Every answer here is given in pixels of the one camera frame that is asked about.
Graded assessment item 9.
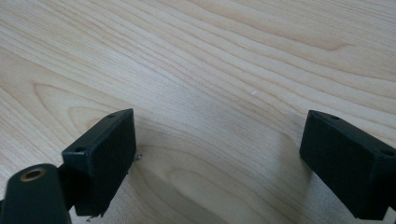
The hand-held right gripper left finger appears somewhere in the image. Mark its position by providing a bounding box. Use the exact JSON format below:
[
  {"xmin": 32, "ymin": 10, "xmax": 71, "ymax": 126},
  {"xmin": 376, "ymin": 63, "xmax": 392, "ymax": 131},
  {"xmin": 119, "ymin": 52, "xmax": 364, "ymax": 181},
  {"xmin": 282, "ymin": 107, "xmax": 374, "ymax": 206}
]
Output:
[{"xmin": 61, "ymin": 107, "xmax": 137, "ymax": 217}]

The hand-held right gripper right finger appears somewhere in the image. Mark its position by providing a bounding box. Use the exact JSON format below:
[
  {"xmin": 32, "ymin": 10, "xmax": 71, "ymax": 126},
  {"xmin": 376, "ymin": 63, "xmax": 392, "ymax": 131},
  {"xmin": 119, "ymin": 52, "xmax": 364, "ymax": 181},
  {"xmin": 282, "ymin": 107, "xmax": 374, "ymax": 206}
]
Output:
[{"xmin": 299, "ymin": 109, "xmax": 396, "ymax": 221}]

